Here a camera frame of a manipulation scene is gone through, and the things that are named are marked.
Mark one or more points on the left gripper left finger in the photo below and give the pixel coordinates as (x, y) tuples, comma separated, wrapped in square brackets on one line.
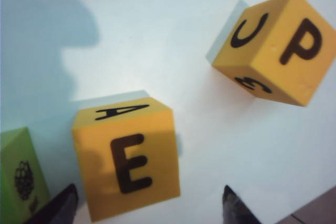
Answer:
[(60, 211)]

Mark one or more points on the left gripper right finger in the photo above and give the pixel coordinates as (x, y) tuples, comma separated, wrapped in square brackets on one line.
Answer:
[(236, 213)]

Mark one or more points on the yellow foam block alligator print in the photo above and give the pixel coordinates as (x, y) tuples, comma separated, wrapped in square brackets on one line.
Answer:
[(99, 161)]

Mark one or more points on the green foam block number 7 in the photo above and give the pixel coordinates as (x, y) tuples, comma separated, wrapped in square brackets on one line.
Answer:
[(10, 155)]

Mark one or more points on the yellow foam block number 3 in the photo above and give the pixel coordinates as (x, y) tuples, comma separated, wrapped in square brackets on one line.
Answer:
[(288, 82)]

